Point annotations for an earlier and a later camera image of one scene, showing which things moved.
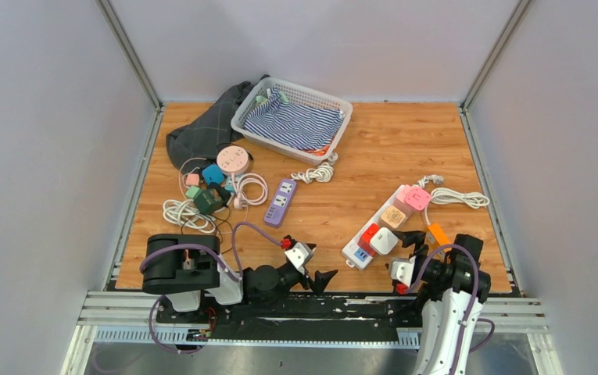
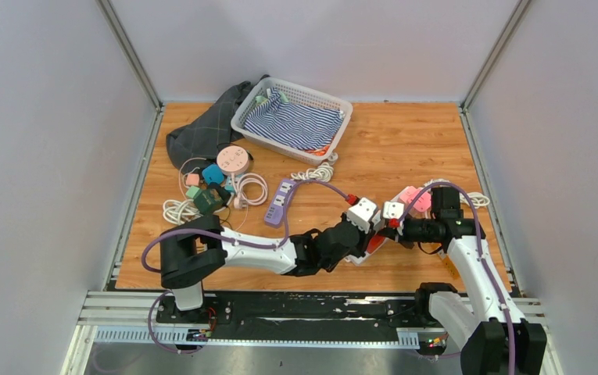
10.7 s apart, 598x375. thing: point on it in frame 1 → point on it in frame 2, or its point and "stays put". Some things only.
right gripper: x=410 y=237 → x=402 y=232
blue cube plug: x=213 y=173 stays put
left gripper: x=320 y=280 → x=363 y=237
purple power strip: x=278 y=207 stays put
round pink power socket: x=232 y=160 stays put
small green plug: x=192 y=191 stays put
